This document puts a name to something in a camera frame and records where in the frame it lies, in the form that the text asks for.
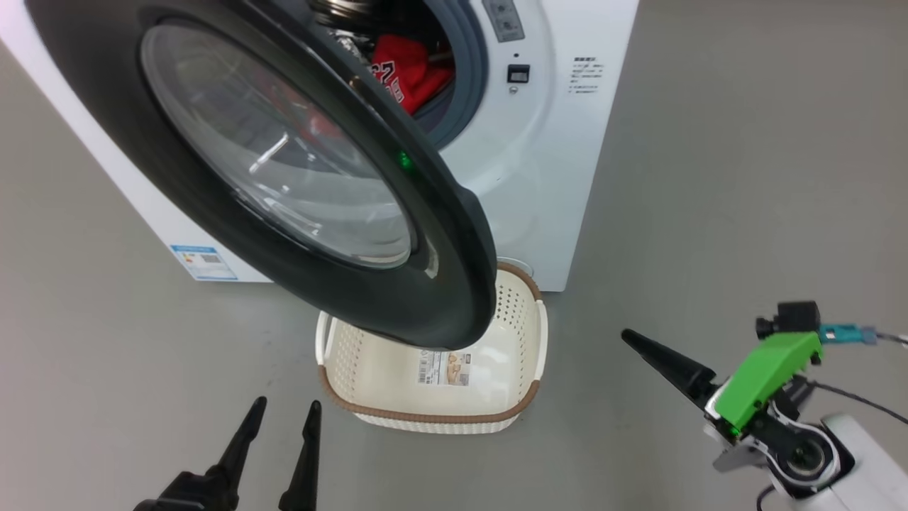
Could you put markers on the grey rubber door gasket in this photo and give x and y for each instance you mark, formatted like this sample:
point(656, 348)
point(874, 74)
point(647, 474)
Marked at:
point(469, 71)

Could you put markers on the red basketball jersey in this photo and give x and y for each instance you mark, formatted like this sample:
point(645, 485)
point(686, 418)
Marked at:
point(411, 71)

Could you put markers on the teal right camera connector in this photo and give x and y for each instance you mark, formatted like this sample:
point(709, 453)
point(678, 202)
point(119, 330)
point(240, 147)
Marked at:
point(844, 333)

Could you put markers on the white washing machine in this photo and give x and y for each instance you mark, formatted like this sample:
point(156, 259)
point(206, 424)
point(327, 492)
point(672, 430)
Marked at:
point(539, 177)

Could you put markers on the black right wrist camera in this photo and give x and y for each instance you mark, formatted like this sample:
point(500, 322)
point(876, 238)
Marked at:
point(794, 318)

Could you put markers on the cream basket brown rim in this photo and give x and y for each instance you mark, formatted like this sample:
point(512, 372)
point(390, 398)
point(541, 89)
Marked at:
point(390, 394)

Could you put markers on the blue energy label sticker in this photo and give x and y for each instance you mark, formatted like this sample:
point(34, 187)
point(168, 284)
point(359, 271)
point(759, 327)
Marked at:
point(204, 262)

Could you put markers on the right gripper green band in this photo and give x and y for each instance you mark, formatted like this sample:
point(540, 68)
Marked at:
point(766, 376)

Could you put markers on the dark round glass door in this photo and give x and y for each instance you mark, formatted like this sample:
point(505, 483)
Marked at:
point(440, 305)

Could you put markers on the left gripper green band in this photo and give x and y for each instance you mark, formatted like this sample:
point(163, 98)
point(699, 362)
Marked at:
point(202, 497)

